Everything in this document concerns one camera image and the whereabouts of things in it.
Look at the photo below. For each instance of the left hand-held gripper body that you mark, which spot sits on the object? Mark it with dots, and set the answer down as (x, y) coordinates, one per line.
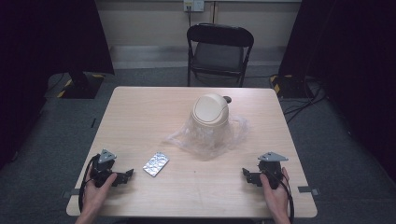
(104, 165)

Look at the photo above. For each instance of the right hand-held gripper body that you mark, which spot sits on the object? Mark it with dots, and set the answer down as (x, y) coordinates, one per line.
(273, 169)

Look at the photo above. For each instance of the person's right hand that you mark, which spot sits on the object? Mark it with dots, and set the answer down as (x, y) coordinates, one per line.
(275, 199)

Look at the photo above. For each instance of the person's left hand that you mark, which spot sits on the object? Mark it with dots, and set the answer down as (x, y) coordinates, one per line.
(95, 196)

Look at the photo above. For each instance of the silver foil blister pack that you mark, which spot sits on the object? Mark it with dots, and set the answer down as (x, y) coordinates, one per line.
(156, 164)

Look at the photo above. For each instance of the grey tape strip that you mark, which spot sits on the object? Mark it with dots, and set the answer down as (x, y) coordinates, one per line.
(71, 193)
(308, 189)

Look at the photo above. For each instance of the clear plastic bag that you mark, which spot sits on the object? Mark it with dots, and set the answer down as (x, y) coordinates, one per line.
(205, 141)

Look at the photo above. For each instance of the beige swing-lid trash bin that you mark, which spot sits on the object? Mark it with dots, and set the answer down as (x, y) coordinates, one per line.
(210, 113)

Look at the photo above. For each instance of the black stand base striped tape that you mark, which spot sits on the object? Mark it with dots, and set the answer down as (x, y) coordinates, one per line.
(288, 87)
(81, 85)

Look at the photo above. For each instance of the black folding chair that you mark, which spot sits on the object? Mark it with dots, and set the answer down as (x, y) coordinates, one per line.
(219, 53)

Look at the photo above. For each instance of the black curtain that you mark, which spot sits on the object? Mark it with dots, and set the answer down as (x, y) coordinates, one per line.
(46, 46)
(351, 62)

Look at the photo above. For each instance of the white wall socket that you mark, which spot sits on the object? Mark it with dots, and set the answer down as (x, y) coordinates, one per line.
(193, 5)

